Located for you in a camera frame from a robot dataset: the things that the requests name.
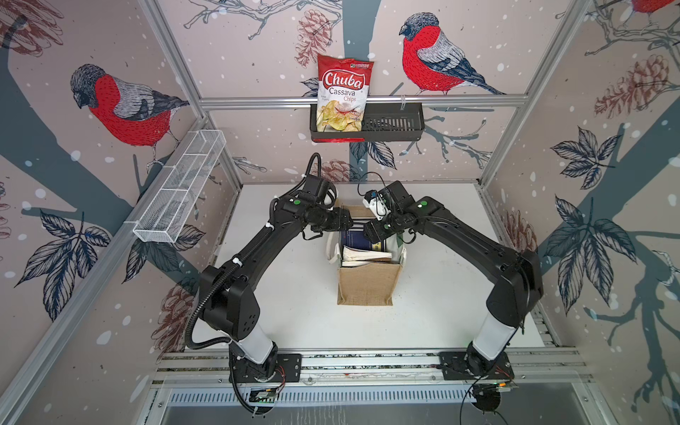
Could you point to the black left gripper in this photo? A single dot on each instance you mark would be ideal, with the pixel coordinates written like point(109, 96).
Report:
point(341, 221)

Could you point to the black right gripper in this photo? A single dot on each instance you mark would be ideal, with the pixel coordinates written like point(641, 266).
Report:
point(371, 231)

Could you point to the dark blue book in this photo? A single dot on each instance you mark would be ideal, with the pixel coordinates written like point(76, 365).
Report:
point(354, 238)

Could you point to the white-paged book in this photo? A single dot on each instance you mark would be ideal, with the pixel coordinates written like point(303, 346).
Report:
point(366, 255)

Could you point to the burlap canvas Christmas bag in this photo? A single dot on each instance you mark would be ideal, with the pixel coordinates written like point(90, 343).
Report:
point(368, 282)

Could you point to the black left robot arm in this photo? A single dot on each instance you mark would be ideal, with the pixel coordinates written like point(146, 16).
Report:
point(228, 311)

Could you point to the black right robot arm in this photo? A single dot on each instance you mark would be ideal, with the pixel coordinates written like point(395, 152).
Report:
point(516, 278)

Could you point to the red Chuba cassava chips bag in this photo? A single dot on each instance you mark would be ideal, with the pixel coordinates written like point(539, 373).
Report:
point(342, 97)

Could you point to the black wire wall basket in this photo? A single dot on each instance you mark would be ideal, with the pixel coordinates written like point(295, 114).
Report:
point(382, 123)

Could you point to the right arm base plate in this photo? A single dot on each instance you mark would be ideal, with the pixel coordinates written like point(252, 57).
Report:
point(463, 366)

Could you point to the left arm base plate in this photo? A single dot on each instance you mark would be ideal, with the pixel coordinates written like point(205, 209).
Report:
point(276, 369)

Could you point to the white mesh wall shelf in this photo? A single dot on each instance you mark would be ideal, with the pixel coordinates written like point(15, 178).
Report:
point(165, 217)

